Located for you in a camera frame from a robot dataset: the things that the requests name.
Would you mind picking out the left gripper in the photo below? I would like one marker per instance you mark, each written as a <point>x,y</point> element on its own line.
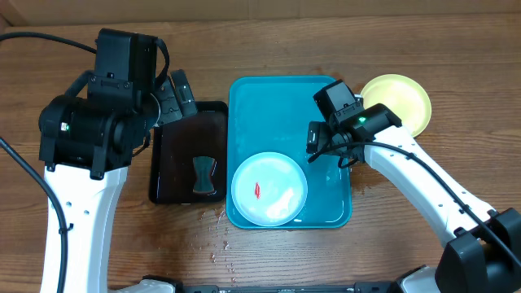
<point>172,102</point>

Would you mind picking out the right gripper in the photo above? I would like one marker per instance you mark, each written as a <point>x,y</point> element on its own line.
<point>321,138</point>

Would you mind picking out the dark green scrubbing sponge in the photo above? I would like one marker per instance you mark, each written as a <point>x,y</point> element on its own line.
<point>204,168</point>

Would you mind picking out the light blue plate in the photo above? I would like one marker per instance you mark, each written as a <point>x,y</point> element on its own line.
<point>269,189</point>

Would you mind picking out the yellow plate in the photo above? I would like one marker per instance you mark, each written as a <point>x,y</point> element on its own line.
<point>403,96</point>

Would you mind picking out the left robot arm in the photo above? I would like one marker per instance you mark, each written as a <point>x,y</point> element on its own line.
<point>89,136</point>

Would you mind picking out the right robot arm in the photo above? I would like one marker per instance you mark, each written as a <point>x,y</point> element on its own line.
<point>481,245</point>

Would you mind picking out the black plastic tray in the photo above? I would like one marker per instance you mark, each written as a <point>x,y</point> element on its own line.
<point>175,146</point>

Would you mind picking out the teal plastic tray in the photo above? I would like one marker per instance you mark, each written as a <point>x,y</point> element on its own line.
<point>272,114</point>

